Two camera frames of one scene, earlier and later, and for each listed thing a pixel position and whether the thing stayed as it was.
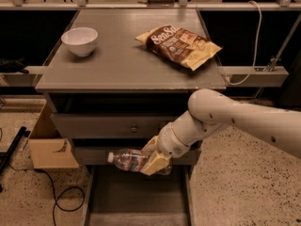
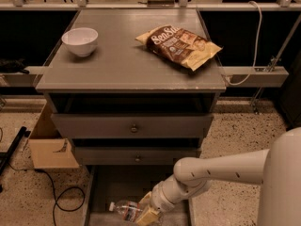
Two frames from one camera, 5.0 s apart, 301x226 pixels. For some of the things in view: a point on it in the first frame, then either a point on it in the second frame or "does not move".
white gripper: (169, 141) to (159, 200)
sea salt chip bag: (184, 46) does not move
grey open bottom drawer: (121, 197) does not move
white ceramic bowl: (80, 40) does not move
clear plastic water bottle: (134, 160) to (128, 210)
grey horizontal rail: (255, 76) does not move
